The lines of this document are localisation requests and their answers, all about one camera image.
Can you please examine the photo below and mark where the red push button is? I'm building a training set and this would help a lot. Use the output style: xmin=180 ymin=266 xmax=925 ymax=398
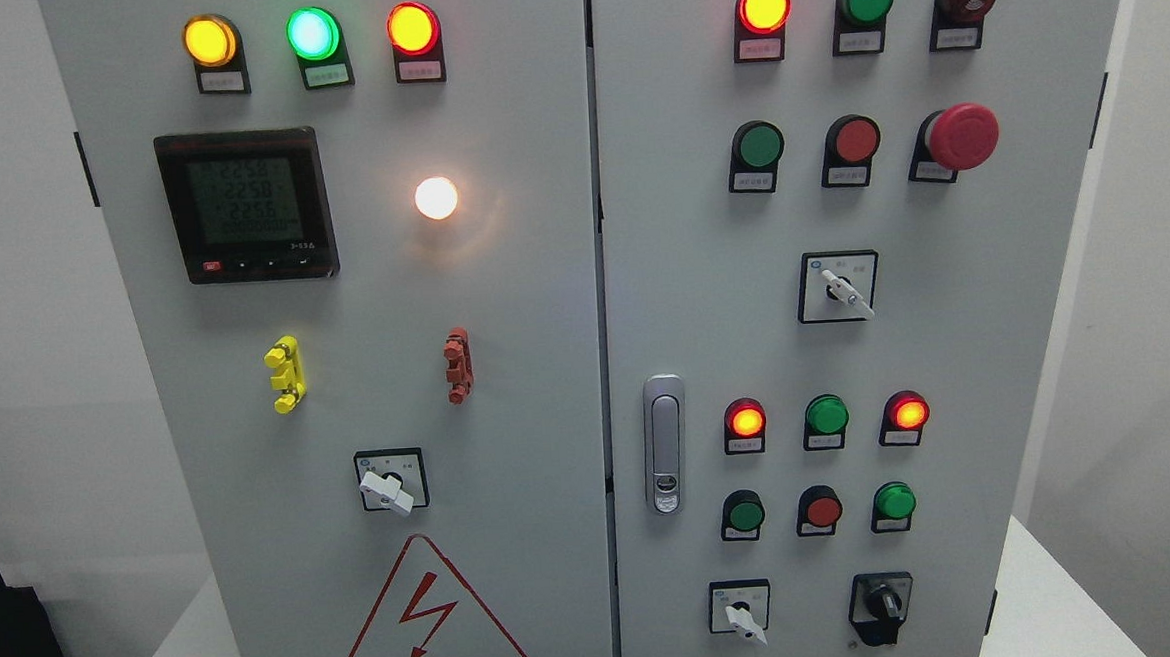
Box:
xmin=821 ymin=115 xmax=881 ymax=189
xmin=796 ymin=484 xmax=844 ymax=537

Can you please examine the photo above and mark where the red electrical warning triangle sticker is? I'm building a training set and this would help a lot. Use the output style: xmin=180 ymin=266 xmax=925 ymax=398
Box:
xmin=347 ymin=534 xmax=528 ymax=657

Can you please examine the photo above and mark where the green indicator bottom right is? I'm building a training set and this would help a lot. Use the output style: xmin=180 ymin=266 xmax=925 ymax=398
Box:
xmin=870 ymin=480 xmax=918 ymax=534

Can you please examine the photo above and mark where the yellow terminal connector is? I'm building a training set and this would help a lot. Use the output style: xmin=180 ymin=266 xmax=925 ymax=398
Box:
xmin=263 ymin=336 xmax=307 ymax=415

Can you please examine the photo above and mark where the grey left cabinet door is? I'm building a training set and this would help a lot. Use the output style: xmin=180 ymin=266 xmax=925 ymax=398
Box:
xmin=37 ymin=0 xmax=614 ymax=657

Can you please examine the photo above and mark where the red lit indicator light left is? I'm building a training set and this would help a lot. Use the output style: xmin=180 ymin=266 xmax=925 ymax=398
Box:
xmin=386 ymin=1 xmax=447 ymax=84

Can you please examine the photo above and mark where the red lit indicator top right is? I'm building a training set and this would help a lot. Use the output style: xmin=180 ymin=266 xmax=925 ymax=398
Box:
xmin=732 ymin=0 xmax=792 ymax=64

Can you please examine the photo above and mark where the red push button upper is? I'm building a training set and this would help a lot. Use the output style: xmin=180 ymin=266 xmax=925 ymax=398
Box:
xmin=821 ymin=115 xmax=881 ymax=189

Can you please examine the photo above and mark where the grey cabinet door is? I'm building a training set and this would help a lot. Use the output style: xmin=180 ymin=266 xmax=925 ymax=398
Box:
xmin=591 ymin=0 xmax=1119 ymax=657
xmin=37 ymin=0 xmax=614 ymax=657

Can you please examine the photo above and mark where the white selector switch upper right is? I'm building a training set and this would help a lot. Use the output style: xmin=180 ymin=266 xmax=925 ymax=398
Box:
xmin=796 ymin=249 xmax=880 ymax=323

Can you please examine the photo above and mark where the white selector switch bottom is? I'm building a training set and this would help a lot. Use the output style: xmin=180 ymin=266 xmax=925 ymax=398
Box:
xmin=708 ymin=578 xmax=772 ymax=646

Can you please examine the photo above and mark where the green indicator light top right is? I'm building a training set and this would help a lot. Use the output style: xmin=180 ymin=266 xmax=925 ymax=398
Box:
xmin=832 ymin=0 xmax=894 ymax=57

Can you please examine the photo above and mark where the green indicator lower middle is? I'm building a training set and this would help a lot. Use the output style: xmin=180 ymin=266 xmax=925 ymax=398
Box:
xmin=801 ymin=394 xmax=849 ymax=452

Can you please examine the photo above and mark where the red lit indicator lower left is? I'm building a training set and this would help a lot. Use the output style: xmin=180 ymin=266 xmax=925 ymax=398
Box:
xmin=723 ymin=397 xmax=768 ymax=456

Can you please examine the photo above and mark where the red terminal connector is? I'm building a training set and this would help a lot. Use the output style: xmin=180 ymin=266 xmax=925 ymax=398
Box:
xmin=441 ymin=327 xmax=475 ymax=404

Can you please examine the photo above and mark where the yellow indicator light top left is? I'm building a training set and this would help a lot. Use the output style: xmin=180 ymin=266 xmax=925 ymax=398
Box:
xmin=183 ymin=13 xmax=252 ymax=96

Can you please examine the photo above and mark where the black rotary knob switch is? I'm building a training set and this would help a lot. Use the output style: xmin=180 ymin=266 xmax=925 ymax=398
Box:
xmin=847 ymin=570 xmax=914 ymax=646

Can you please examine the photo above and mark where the dark red buzzer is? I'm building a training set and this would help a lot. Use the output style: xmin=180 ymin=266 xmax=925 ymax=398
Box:
xmin=928 ymin=0 xmax=996 ymax=51

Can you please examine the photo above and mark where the black digital power meter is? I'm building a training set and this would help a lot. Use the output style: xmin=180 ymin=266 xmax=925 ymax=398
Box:
xmin=154 ymin=126 xmax=340 ymax=285

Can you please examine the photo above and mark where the red emergency stop mushroom button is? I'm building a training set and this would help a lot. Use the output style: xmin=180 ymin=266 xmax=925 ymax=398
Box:
xmin=909 ymin=102 xmax=1000 ymax=184

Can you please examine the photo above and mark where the white lit indicator lamp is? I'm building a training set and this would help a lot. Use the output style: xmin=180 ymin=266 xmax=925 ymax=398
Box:
xmin=413 ymin=177 xmax=460 ymax=221

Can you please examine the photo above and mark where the green push button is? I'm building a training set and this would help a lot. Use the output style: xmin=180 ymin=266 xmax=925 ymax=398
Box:
xmin=728 ymin=120 xmax=785 ymax=194
xmin=720 ymin=489 xmax=768 ymax=542

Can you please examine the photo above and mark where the white selector switch left door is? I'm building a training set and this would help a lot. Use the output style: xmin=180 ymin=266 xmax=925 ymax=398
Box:
xmin=353 ymin=447 xmax=431 ymax=517

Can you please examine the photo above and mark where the red push button lower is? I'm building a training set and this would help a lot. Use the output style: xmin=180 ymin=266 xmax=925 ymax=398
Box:
xmin=796 ymin=484 xmax=844 ymax=537

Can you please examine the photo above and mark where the grey right cabinet door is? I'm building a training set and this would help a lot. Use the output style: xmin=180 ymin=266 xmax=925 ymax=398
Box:
xmin=591 ymin=0 xmax=1119 ymax=657

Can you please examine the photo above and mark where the silver door latch handle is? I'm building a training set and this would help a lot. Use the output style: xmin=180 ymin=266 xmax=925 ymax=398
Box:
xmin=642 ymin=373 xmax=686 ymax=516

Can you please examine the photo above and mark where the white selector switch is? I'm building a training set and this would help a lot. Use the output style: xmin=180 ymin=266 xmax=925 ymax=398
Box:
xmin=708 ymin=578 xmax=772 ymax=646
xmin=796 ymin=249 xmax=880 ymax=323

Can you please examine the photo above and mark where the green push button lower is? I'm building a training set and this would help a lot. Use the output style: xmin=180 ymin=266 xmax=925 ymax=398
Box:
xmin=720 ymin=489 xmax=768 ymax=542

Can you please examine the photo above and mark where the green push button upper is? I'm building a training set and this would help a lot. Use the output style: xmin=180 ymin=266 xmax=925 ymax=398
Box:
xmin=728 ymin=120 xmax=785 ymax=194

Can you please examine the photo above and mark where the red indicator lower right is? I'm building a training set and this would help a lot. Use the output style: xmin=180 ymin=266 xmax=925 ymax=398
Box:
xmin=878 ymin=390 xmax=930 ymax=448

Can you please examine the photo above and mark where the green lit indicator light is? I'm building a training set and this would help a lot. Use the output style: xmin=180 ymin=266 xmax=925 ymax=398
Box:
xmin=285 ymin=6 xmax=355 ymax=91

